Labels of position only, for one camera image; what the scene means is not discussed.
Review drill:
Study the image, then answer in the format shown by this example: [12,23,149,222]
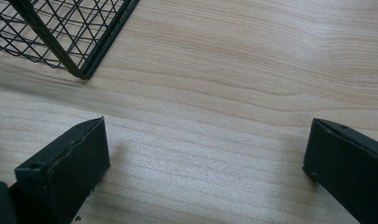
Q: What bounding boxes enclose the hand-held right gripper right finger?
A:
[302,118,378,224]

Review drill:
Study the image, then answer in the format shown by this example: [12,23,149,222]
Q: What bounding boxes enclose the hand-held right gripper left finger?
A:
[8,116,111,224]

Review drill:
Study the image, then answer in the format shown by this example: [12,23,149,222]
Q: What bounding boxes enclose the black wire mesh basket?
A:
[0,0,142,81]

